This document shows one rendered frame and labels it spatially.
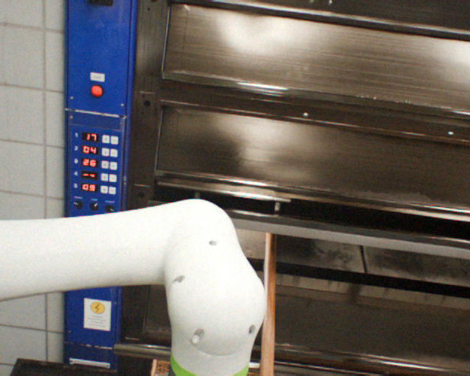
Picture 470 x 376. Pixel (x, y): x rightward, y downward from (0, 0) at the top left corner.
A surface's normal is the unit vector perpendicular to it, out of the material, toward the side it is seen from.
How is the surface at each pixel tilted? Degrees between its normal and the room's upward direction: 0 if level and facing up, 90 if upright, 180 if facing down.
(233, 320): 73
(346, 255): 0
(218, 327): 82
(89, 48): 90
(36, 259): 60
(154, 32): 90
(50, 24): 90
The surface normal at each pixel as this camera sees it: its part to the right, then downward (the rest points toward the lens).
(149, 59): -0.06, 0.47
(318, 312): -0.02, 0.14
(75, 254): 0.24, -0.02
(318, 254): 0.11, -0.87
